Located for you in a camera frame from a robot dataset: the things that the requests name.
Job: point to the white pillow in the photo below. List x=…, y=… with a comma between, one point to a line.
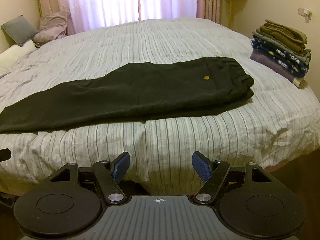
x=13, y=54

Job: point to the wall socket with plug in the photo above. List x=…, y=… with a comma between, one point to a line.
x=306, y=13

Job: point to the pink crumpled blanket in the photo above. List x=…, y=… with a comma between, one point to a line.
x=52, y=27

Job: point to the purple folded garment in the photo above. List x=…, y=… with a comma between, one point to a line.
x=276, y=67

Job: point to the olive folded garment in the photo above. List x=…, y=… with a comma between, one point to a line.
x=290, y=37

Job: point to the navy patterned folded garment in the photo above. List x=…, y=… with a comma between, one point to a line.
x=285, y=59

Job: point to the striped grey bed cover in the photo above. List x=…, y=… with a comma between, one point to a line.
x=278, y=124

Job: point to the pink window curtain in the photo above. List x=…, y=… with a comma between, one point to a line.
x=84, y=15

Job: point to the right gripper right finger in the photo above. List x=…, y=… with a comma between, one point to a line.
x=213, y=175

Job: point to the grey folded garment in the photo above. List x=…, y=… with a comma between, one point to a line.
x=304, y=56

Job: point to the grey pillow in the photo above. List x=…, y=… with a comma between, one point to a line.
x=19, y=30

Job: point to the black pants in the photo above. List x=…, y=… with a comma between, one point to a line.
x=134, y=92

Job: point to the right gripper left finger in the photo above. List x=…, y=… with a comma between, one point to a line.
x=109, y=174

